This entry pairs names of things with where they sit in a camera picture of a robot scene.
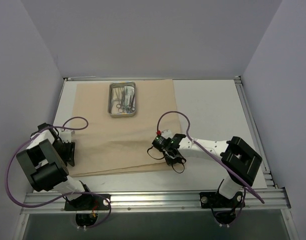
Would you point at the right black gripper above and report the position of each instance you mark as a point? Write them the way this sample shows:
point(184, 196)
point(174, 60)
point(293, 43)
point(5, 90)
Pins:
point(171, 155)

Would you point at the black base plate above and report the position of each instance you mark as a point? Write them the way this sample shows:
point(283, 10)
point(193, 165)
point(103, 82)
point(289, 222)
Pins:
point(87, 202)
point(215, 200)

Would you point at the metal instrument tray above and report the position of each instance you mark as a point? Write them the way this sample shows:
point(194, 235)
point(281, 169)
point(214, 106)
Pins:
point(112, 99)

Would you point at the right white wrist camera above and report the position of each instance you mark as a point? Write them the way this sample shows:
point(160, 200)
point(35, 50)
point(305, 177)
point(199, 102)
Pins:
point(164, 133)

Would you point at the surgical forceps in tray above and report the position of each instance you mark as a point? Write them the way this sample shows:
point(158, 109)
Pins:
point(130, 104)

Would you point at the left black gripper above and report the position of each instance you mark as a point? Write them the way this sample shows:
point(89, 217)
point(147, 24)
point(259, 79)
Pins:
point(68, 151)

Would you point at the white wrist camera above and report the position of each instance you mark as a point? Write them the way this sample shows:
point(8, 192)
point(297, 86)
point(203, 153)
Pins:
point(164, 133)
point(66, 135)

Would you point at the beige cloth wrap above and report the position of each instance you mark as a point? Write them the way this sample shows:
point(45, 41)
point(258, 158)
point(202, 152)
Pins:
point(111, 145)

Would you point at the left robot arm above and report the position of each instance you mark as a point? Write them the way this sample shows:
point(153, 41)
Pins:
point(45, 163)

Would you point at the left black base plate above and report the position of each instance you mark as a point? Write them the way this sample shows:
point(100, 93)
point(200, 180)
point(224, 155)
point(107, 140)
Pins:
point(87, 202)

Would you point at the white packet in tray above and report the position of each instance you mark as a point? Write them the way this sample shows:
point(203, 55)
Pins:
point(129, 91)

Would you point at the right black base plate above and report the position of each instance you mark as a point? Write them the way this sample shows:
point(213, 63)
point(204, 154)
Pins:
point(215, 200)

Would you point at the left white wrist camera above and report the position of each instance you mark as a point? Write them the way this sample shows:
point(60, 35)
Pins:
point(66, 135)

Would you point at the aluminium frame rail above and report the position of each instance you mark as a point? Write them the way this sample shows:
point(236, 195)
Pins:
point(167, 201)

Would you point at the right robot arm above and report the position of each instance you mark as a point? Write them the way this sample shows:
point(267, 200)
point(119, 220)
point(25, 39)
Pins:
point(242, 163)

